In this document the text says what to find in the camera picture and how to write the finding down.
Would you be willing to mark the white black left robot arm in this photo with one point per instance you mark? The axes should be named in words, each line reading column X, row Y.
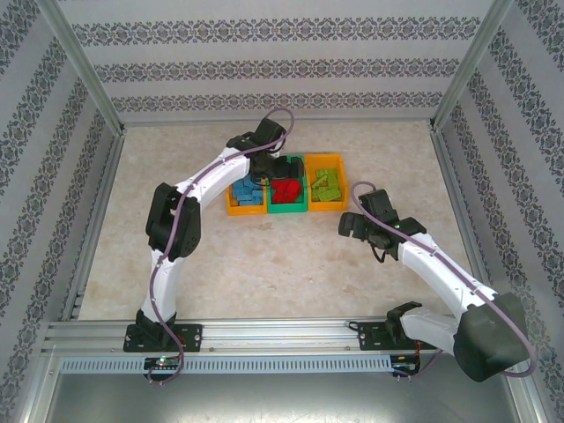
column 172, row 220

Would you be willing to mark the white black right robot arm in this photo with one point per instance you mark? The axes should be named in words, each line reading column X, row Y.
column 440, row 269

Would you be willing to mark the orange plastic bin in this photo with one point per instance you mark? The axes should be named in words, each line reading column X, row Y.
column 326, row 206
column 247, row 210

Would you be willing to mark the green plastic bin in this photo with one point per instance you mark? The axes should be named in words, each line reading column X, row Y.
column 286, row 208

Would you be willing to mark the right circuit board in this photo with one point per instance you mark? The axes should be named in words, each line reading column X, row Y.
column 405, row 368

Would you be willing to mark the circuit board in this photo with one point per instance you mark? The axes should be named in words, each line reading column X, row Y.
column 163, row 363
column 405, row 368

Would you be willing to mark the left circuit board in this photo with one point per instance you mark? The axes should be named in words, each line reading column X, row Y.
column 163, row 363

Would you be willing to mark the aluminium frame side rail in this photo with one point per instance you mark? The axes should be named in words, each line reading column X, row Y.
column 458, row 185
column 97, row 211

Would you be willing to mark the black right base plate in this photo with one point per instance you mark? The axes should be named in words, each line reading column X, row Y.
column 374, row 337

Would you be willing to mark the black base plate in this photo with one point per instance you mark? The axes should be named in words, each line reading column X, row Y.
column 374, row 337
column 191, row 338

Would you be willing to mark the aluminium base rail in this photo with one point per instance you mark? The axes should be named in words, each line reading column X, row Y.
column 282, row 335

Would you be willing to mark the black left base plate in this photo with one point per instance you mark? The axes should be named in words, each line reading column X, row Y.
column 191, row 338

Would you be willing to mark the aluminium frame post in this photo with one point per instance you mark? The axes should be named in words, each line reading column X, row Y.
column 83, row 66
column 471, row 66

